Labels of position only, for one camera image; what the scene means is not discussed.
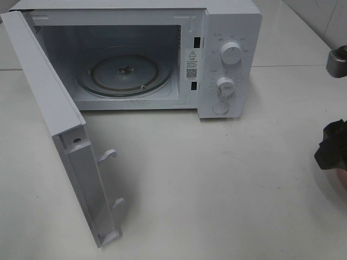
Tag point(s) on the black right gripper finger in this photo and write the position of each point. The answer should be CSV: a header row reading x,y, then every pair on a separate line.
x,y
331,155

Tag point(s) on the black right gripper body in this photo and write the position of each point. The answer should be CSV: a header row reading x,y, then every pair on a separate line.
x,y
334,137

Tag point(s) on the pink plate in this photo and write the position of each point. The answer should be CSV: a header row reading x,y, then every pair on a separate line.
x,y
341,181

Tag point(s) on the round white door button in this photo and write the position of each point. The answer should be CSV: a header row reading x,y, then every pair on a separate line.
x,y
220,108

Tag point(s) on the white timer knob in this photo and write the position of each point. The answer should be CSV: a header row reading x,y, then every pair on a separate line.
x,y
225,86

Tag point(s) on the white microwave door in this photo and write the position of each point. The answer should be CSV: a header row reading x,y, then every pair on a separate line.
x,y
67,128

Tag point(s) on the upper white power knob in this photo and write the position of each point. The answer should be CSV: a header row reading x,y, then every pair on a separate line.
x,y
231,52

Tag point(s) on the white microwave oven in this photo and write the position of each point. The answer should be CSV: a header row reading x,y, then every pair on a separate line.
x,y
77,31

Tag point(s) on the white warning label sticker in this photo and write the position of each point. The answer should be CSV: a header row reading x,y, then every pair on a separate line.
x,y
192,63

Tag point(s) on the glass microwave turntable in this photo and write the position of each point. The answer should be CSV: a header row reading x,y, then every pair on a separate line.
x,y
122,76

